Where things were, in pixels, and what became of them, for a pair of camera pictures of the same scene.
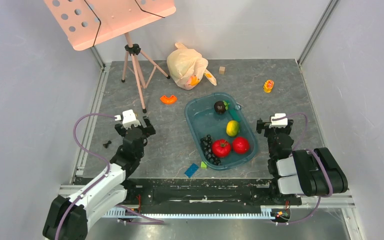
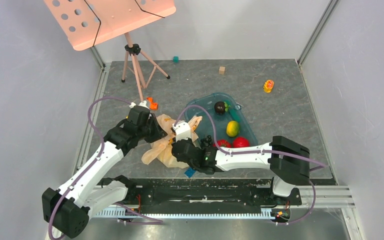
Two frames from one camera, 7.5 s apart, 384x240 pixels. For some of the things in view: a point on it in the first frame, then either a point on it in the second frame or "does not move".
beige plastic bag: (187, 66) → (161, 151)
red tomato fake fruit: (221, 148) does not move
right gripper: (274, 128) → (177, 145)
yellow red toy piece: (268, 86) does not move
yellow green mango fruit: (233, 128) does not move
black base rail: (146, 193) does not move
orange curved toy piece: (172, 99) → (152, 106)
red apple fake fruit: (240, 145) does not move
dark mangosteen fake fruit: (220, 107) does not move
